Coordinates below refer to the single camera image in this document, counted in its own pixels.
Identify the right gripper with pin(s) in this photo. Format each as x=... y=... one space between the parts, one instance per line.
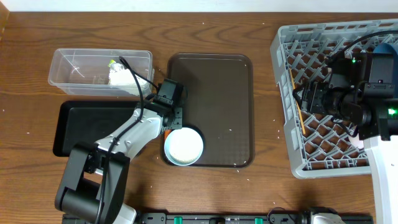
x=313 y=94

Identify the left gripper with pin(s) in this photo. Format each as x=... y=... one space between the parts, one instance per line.
x=177 y=118

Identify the orange carrot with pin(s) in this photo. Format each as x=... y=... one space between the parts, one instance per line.
x=166 y=133

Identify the light blue rice bowl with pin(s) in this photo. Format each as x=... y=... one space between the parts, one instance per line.
x=183 y=147

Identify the wooden chopstick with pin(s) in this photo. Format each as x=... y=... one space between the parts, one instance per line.
x=298 y=108

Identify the pink small cup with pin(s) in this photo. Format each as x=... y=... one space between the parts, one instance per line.
x=356 y=142

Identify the white napkin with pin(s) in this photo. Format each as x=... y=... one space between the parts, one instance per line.
x=120 y=77

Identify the dark blue plate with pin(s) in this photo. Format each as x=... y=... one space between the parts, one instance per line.
x=385 y=48

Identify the yellow green snack wrapper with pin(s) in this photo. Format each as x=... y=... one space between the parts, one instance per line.
x=111 y=62

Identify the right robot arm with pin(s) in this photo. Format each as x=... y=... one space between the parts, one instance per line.
x=363 y=91

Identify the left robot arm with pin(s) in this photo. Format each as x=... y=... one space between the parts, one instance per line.
x=94 y=181

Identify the grey dishwasher rack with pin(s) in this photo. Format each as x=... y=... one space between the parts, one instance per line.
x=316 y=146

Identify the black waste tray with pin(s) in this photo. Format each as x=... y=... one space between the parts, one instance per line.
x=88 y=121

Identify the brown serving tray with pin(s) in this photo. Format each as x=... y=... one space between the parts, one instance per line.
x=219 y=105

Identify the clear plastic bin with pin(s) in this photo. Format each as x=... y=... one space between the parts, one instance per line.
x=86 y=71

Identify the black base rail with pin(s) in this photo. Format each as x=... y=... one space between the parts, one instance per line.
x=277 y=218

